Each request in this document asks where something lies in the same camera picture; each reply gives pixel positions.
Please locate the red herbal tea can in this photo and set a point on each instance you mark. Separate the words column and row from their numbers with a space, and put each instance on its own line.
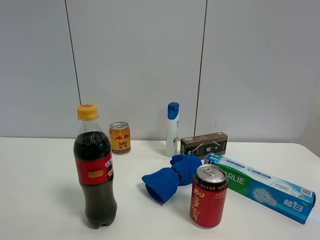
column 208, row 195

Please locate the gold energy drink can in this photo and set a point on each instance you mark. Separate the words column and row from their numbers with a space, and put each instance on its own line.
column 120, row 138

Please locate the white bottle blue cap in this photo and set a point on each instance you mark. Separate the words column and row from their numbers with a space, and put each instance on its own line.
column 173, row 111

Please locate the cola bottle yellow cap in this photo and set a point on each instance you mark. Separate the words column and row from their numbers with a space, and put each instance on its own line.
column 93, row 159

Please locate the blue green toothpaste box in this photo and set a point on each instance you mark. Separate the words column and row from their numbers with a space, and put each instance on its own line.
column 286, row 198

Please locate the dark brown carton box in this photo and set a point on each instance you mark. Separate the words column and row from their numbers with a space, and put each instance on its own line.
column 203, row 145

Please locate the blue cloth bundle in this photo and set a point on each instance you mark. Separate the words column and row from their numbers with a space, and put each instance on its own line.
column 163, row 184

